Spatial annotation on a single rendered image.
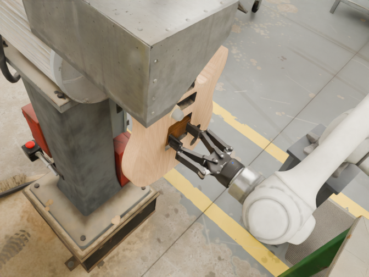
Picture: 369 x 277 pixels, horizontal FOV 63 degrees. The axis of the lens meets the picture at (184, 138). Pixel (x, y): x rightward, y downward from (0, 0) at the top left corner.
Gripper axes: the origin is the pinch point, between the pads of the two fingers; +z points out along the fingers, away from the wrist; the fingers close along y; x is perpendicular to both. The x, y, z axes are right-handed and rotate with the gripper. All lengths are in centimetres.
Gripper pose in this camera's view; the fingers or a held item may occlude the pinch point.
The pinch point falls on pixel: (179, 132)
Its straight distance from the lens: 85.2
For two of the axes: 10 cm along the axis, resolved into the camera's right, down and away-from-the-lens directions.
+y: 6.5, -4.8, 5.9
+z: -7.4, -5.8, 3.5
